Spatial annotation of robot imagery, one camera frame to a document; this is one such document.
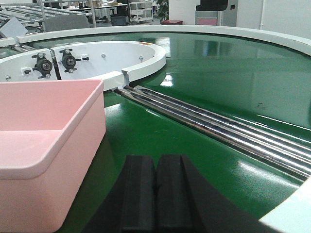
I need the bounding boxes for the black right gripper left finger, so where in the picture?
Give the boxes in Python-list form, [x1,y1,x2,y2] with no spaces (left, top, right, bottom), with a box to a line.
[121,155,156,231]

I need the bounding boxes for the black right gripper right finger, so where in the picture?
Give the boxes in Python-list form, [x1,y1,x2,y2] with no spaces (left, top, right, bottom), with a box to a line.
[156,154,261,233]

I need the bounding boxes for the pink plastic bin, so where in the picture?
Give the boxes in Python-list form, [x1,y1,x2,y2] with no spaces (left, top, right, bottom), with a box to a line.
[0,80,105,233]

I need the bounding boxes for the chrome conveyor rollers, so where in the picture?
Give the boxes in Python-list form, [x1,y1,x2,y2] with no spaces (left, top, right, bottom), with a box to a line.
[116,85,311,180]

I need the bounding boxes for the red fire extinguisher box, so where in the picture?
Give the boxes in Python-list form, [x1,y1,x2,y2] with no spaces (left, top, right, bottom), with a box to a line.
[161,20,183,25]

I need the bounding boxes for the green potted plant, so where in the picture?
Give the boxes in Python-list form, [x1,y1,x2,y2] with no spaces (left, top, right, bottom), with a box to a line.
[156,0,169,22]

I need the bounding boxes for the grey water dispenser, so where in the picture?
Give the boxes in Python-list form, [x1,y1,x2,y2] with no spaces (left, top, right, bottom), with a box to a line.
[195,0,239,27]

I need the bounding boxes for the white outer conveyor rim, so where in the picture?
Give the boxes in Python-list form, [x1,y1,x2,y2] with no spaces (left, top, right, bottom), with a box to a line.
[17,25,311,55]

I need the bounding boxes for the roller rack shelving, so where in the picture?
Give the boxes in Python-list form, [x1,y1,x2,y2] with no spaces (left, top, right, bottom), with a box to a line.
[0,0,97,38]

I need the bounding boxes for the white inner conveyor ring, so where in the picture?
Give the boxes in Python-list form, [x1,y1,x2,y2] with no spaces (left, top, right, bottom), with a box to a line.
[0,41,167,91]

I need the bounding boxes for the white wire cart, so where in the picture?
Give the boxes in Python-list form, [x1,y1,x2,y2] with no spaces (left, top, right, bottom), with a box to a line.
[129,0,154,24]

